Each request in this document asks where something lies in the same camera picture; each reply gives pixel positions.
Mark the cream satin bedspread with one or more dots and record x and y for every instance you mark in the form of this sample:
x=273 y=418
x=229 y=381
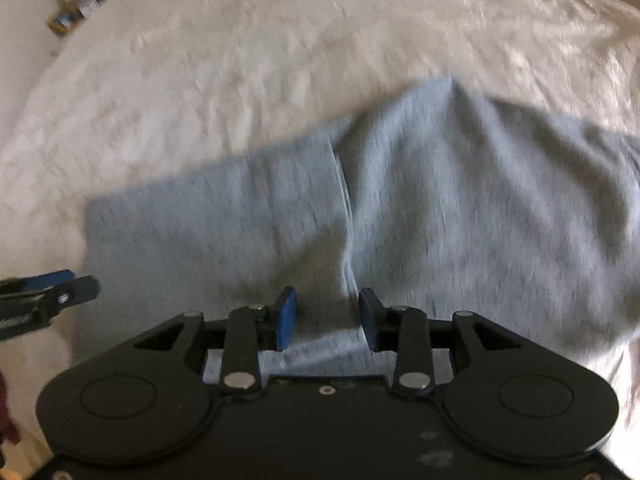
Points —
x=250 y=60

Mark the cream nightstand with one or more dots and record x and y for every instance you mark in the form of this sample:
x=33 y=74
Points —
x=117 y=5

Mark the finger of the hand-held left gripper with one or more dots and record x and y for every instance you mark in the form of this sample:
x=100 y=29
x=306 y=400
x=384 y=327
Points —
x=75 y=291
x=47 y=280

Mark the grey pants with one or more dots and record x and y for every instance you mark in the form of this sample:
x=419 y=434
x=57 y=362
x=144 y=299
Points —
x=450 y=210

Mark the dark red cloth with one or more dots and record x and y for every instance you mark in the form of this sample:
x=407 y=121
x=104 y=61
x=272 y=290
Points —
x=7 y=410

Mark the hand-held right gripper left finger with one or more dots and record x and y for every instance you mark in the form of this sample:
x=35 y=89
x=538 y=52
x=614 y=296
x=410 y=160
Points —
x=286 y=320

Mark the wooden photo frame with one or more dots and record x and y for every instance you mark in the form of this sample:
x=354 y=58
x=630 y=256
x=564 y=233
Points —
x=61 y=22

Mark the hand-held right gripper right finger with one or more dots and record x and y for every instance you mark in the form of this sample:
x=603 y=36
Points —
x=371 y=320

